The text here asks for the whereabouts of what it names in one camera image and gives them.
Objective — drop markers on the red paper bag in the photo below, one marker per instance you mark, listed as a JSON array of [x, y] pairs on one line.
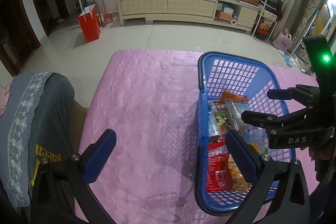
[[89, 24]]

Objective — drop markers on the pink bag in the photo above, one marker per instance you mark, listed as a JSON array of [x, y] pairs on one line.
[[283, 41]]

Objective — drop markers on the pink cloth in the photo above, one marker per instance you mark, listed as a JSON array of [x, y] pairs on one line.
[[4, 100]]

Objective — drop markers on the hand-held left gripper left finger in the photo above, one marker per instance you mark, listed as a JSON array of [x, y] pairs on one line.
[[101, 155]]

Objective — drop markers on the red packet with white lettering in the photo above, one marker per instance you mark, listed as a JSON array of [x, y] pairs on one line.
[[218, 166]]

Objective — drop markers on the red broom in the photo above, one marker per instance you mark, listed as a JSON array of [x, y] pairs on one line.
[[103, 16]]

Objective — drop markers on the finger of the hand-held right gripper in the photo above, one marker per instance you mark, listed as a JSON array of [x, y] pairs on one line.
[[288, 95], [262, 119]]

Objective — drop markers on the pink quilted tablecloth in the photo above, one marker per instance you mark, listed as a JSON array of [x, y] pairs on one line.
[[147, 113]]

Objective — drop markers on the cream television cabinet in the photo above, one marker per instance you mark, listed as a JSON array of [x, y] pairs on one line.
[[168, 7]]

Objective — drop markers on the orange snack pouch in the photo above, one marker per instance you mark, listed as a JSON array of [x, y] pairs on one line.
[[237, 176]]

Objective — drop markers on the orange snack bar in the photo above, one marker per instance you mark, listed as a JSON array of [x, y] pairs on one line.
[[231, 96]]

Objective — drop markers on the silver snack packet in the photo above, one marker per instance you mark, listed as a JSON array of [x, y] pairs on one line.
[[235, 113]]

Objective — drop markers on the white metal rack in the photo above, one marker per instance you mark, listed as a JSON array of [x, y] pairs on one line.
[[270, 11]]

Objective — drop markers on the white paper roll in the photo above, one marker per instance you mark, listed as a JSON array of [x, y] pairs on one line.
[[233, 21]]

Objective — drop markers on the blue plastic basket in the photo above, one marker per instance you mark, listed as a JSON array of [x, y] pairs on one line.
[[236, 69]]

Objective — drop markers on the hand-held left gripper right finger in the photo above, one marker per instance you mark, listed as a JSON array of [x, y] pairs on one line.
[[240, 158]]

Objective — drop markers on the dark wooden door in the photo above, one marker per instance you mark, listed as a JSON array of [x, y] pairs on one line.
[[15, 29]]

